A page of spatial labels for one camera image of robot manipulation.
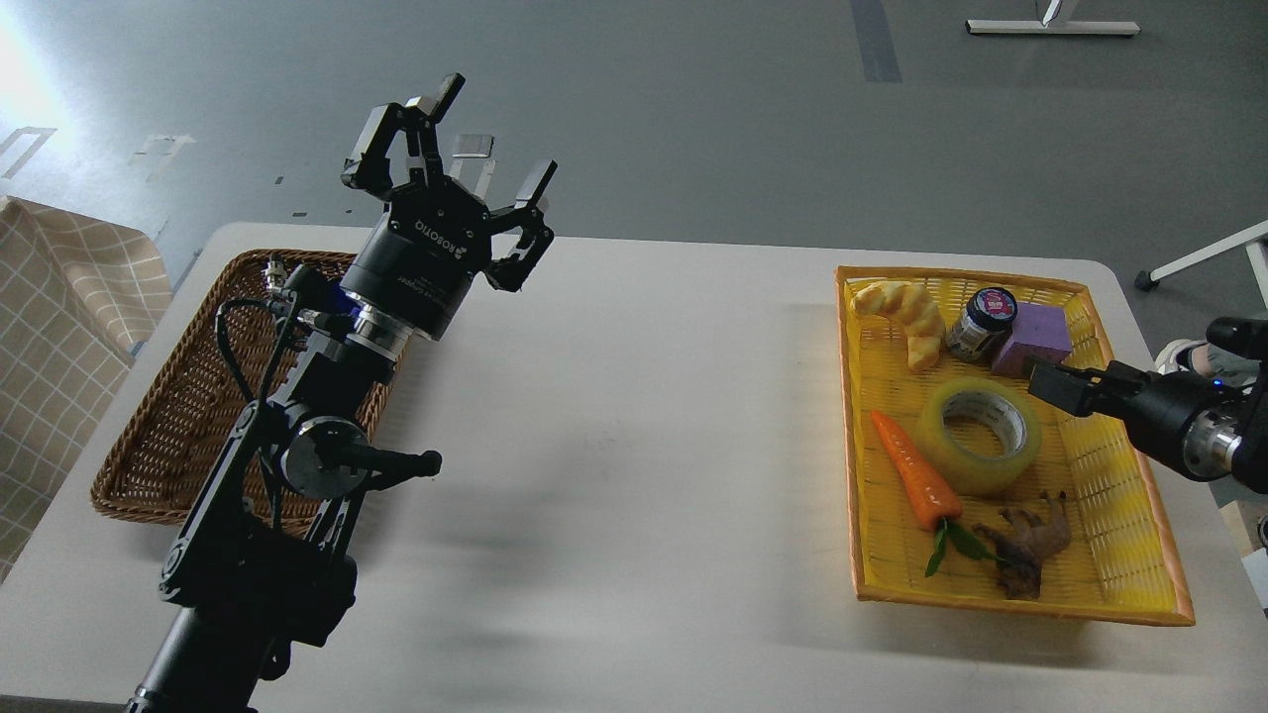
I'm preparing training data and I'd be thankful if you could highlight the yellow tape roll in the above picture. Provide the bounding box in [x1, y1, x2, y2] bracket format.
[913, 377, 1044, 496]

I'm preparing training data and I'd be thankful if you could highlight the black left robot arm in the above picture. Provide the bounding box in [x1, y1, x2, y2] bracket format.
[126, 74, 558, 712]

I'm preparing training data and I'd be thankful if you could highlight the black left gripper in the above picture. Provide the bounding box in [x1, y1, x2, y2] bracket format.
[340, 72, 558, 343]

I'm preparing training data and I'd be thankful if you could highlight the orange toy carrot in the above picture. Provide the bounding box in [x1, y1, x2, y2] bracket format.
[869, 410, 1000, 577]

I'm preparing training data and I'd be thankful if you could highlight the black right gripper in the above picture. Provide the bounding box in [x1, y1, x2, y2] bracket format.
[1027, 360, 1230, 474]

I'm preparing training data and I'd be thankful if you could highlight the beige checkered cloth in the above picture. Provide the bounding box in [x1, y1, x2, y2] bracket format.
[1, 197, 172, 576]

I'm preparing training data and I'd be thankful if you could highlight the white metal stand base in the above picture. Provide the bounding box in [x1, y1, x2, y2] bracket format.
[964, 1, 1141, 38]

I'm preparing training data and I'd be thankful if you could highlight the brown toy animal figure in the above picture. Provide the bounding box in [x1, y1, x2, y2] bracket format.
[971, 491, 1071, 601]

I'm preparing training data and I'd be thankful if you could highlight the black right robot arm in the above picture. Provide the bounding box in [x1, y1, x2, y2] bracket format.
[1028, 317, 1265, 494]

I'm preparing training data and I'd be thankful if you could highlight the yellow plastic tray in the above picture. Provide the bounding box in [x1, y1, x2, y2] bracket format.
[836, 265, 1194, 625]

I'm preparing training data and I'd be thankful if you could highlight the small dark glass jar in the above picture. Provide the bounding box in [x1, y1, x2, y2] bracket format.
[945, 287, 1018, 362]

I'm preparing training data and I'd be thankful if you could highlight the white table leg frame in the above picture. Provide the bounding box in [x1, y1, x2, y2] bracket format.
[1129, 219, 1265, 337]

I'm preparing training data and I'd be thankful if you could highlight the brown wicker basket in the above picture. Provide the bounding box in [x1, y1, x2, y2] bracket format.
[90, 249, 354, 537]

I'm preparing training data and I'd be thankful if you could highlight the purple foam block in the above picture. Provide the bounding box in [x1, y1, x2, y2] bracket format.
[989, 302, 1074, 378]

